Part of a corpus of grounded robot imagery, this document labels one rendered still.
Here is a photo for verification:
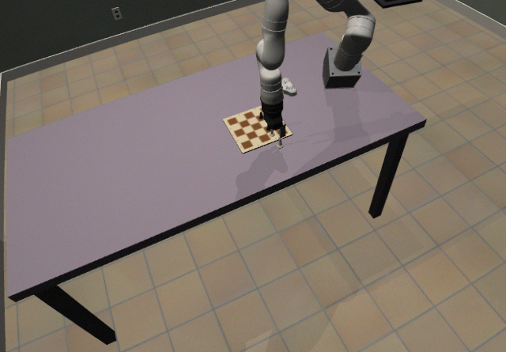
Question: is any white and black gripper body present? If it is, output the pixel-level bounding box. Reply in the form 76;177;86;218
260;78;296;130

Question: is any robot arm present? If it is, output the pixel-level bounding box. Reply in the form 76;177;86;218
255;0;376;92

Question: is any brown and cream chessboard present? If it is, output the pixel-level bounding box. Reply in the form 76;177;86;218
223;106;280;154

